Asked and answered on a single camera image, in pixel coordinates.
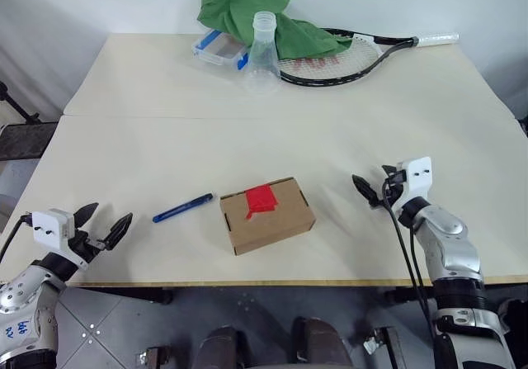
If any metal caster bracket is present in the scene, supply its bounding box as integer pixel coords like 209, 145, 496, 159
134, 345, 171, 369
361, 326, 410, 369

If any blue pen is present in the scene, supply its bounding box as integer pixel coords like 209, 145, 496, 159
152, 192, 215, 224

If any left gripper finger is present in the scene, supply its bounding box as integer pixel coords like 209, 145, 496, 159
98, 212, 134, 251
73, 201, 100, 234

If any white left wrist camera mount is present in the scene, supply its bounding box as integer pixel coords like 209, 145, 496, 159
31, 208, 78, 249

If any green cloth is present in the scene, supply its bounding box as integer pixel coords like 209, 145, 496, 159
196, 0, 354, 59

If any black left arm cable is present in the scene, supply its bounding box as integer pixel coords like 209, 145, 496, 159
0, 213, 33, 265

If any black floor mat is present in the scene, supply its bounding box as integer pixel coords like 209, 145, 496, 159
0, 122, 58, 160

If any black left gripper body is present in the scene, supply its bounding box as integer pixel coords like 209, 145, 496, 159
67, 230, 105, 270

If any brown cardboard box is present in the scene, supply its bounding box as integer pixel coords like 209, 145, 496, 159
219, 176, 318, 256

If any dark rounded shape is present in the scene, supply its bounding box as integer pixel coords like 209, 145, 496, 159
290, 316, 355, 369
192, 325, 249, 369

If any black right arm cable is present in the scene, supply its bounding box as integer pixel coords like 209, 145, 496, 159
381, 177, 435, 339

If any black white tennis racket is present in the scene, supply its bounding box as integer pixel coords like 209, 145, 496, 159
276, 27, 460, 88

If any clear container with blue lid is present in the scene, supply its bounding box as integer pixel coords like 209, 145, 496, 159
191, 29, 250, 71

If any red tape seal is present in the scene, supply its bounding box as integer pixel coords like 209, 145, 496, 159
243, 184, 279, 220

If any clear plastic conical flask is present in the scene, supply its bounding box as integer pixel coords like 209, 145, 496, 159
243, 10, 281, 95

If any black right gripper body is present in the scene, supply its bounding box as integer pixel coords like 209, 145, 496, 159
370, 171, 408, 212

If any black tripod stand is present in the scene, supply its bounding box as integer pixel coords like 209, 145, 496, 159
0, 82, 41, 123

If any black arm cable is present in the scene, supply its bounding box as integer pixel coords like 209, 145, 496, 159
0, 213, 33, 265
381, 177, 435, 339

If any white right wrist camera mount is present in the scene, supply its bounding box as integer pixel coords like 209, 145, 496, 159
394, 156, 433, 212

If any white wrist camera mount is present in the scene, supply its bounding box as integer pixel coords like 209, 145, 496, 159
394, 156, 433, 212
31, 208, 78, 249

